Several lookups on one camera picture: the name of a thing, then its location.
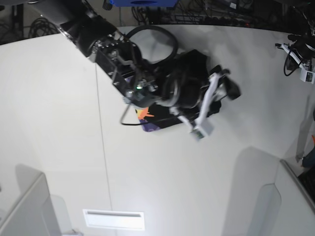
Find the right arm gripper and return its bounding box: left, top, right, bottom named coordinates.
left=161, top=65, right=241, bottom=132

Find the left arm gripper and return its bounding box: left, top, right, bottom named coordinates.
left=275, top=34, right=315, bottom=71

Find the black printed T-shirt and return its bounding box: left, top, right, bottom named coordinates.
left=132, top=50, right=208, bottom=132

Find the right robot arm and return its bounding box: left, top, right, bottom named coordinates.
left=28, top=0, right=241, bottom=132

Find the blue plastic bin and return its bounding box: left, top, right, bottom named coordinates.
left=109, top=0, right=178, bottom=7

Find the black keyboard right edge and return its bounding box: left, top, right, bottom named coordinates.
left=298, top=168, right=315, bottom=200

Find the white slotted table tray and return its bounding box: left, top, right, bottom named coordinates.
left=83, top=209, right=145, bottom=231

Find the grey monitor left corner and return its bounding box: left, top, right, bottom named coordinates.
left=0, top=174, right=62, bottom=236

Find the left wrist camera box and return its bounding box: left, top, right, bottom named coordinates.
left=300, top=69, right=315, bottom=84

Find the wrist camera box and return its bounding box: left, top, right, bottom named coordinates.
left=300, top=69, right=315, bottom=84
left=190, top=120, right=214, bottom=141

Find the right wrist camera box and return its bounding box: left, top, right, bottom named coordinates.
left=190, top=120, right=214, bottom=141

